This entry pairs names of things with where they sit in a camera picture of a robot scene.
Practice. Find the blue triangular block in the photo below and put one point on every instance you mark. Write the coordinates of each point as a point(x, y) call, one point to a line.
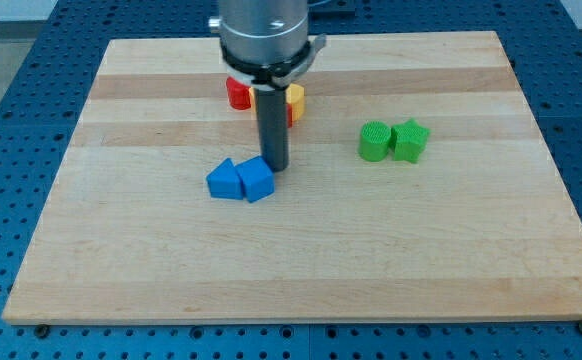
point(224, 181)

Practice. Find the green cylinder block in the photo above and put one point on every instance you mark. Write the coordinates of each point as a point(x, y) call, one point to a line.
point(374, 141)

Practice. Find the black and grey tool clamp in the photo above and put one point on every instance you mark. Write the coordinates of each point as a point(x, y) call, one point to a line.
point(275, 76)

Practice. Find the red star block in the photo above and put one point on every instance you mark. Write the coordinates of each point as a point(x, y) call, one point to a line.
point(289, 114)

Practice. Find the blue cube block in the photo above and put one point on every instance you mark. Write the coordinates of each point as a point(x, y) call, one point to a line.
point(257, 179)

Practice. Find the yellow block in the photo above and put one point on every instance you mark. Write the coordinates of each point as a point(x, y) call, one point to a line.
point(295, 95)

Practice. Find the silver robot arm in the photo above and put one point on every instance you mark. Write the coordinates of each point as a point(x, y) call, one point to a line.
point(265, 45)

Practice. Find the green star block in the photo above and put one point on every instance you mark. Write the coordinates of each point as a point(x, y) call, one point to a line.
point(408, 141)

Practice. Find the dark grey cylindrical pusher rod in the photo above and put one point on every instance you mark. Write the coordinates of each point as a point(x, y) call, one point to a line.
point(271, 112)

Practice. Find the red cylinder block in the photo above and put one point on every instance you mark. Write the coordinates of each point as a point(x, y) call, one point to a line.
point(238, 94)

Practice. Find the wooden board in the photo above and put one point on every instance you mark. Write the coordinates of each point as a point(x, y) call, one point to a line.
point(480, 229)

